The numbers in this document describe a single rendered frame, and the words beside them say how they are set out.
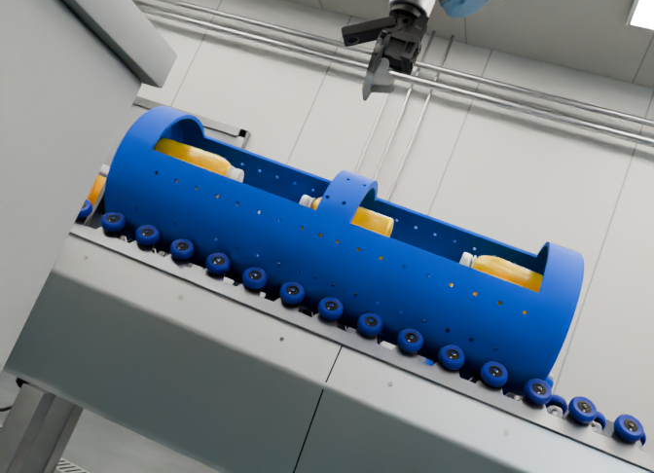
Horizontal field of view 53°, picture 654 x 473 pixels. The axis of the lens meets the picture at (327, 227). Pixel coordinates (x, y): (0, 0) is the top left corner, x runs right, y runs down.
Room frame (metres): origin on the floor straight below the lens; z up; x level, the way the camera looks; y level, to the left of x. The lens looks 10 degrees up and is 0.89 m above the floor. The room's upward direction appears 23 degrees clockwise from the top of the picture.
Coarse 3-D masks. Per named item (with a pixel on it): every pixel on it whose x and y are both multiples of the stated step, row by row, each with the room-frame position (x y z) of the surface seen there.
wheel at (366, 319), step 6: (366, 312) 1.16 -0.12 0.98; (360, 318) 1.14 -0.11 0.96; (366, 318) 1.15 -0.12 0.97; (372, 318) 1.15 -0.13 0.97; (378, 318) 1.15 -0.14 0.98; (360, 324) 1.14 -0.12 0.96; (366, 324) 1.14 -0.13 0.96; (372, 324) 1.14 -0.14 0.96; (378, 324) 1.14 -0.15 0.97; (360, 330) 1.14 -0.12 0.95; (366, 330) 1.13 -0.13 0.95; (372, 330) 1.13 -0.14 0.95; (378, 330) 1.13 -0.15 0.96; (372, 336) 1.14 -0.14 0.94
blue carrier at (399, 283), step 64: (128, 128) 1.23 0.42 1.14; (192, 128) 1.39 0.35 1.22; (128, 192) 1.23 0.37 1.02; (192, 192) 1.19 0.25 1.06; (256, 192) 1.16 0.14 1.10; (320, 192) 1.37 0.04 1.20; (192, 256) 1.27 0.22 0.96; (256, 256) 1.19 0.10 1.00; (320, 256) 1.14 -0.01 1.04; (384, 256) 1.11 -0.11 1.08; (448, 256) 1.34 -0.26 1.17; (512, 256) 1.28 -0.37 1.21; (576, 256) 1.11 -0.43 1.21; (384, 320) 1.16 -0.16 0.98; (448, 320) 1.11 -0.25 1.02; (512, 320) 1.07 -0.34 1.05; (512, 384) 1.15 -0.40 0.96
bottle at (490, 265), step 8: (480, 256) 1.21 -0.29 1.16; (488, 256) 1.20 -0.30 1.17; (472, 264) 1.20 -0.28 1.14; (480, 264) 1.19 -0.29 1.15; (488, 264) 1.19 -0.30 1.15; (496, 264) 1.18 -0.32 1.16; (504, 264) 1.18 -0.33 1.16; (512, 264) 1.19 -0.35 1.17; (488, 272) 1.18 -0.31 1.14; (496, 272) 1.18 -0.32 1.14; (504, 272) 1.18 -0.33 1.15; (512, 272) 1.18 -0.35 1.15; (520, 272) 1.18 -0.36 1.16; (528, 272) 1.18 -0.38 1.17; (512, 280) 1.17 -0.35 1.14; (520, 280) 1.17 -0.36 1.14; (528, 280) 1.17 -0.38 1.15; (536, 280) 1.17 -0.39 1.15; (528, 288) 1.17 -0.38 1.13; (536, 288) 1.17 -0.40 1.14
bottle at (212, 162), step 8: (160, 144) 1.32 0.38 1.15; (168, 144) 1.32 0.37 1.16; (176, 144) 1.32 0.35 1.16; (184, 144) 1.33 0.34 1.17; (160, 152) 1.32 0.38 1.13; (168, 152) 1.31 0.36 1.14; (176, 152) 1.31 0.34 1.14; (184, 152) 1.31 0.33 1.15; (192, 152) 1.31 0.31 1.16; (200, 152) 1.31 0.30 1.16; (208, 152) 1.32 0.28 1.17; (184, 160) 1.31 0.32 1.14; (192, 160) 1.30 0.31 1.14; (200, 160) 1.30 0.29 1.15; (208, 160) 1.30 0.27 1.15; (216, 160) 1.30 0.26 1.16; (224, 160) 1.31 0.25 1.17; (208, 168) 1.30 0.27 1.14; (216, 168) 1.30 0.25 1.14; (224, 168) 1.30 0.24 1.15; (232, 168) 1.31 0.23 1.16
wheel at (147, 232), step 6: (138, 228) 1.24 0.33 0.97; (144, 228) 1.24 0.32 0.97; (150, 228) 1.24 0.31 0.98; (156, 228) 1.24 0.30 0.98; (138, 234) 1.22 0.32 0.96; (144, 234) 1.23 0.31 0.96; (150, 234) 1.23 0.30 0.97; (156, 234) 1.23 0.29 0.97; (138, 240) 1.22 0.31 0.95; (144, 240) 1.22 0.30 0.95; (150, 240) 1.22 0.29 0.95; (156, 240) 1.23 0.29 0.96
